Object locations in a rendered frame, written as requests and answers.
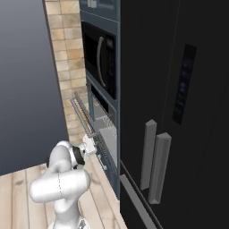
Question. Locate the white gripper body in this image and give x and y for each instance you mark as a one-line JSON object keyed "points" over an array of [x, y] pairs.
{"points": [[89, 144]]}

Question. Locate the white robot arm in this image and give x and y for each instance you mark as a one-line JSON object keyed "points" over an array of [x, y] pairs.
{"points": [[59, 182]]}

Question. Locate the black built-in oven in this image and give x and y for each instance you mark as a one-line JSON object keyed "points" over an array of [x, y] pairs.
{"points": [[101, 103]]}

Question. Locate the black microwave oven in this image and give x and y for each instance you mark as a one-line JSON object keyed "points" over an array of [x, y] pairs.
{"points": [[93, 50]]}

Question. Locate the blue-grey cupboard door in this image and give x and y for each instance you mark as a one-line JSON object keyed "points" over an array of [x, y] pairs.
{"points": [[101, 7]]}

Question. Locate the blue-grey drawer front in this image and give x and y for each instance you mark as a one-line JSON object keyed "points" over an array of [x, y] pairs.
{"points": [[108, 171]]}

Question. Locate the black fridge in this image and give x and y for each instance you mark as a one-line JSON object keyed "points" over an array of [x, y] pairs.
{"points": [[193, 149]]}

